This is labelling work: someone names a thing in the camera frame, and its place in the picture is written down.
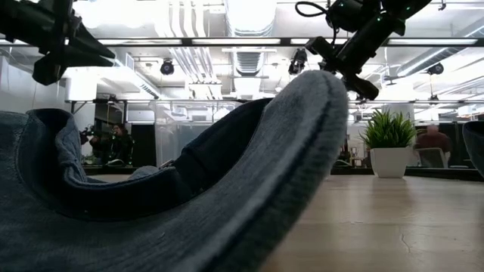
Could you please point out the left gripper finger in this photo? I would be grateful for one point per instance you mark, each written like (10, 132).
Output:
(89, 43)
(87, 60)

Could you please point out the dark blue denim jeans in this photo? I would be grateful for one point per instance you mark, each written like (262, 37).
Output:
(264, 170)

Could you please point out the dark navy baseball cap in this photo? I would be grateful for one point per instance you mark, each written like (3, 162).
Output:
(475, 147)

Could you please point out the black background robot arm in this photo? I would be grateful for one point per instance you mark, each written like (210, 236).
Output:
(90, 133)

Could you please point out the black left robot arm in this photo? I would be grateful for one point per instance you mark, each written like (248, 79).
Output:
(19, 22)

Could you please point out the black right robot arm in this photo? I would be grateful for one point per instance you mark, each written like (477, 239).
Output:
(408, 7)

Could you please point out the black ceiling spotlight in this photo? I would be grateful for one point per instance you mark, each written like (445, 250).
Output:
(435, 68)
(298, 62)
(167, 68)

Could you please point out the ceiling air vent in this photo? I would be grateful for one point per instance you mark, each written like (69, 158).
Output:
(248, 62)

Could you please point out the person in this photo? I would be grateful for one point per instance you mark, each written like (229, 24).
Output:
(433, 140)
(121, 145)

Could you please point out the green plant in white pot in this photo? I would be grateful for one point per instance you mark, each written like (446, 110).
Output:
(389, 162)

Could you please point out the clear plastic bin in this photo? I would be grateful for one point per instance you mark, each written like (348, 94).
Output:
(170, 140)

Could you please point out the grey office chair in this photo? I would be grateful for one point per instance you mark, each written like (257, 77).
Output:
(431, 158)

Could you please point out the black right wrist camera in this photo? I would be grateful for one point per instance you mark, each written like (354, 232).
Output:
(351, 15)

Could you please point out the black background station frame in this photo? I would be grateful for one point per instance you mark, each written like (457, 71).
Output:
(94, 101)

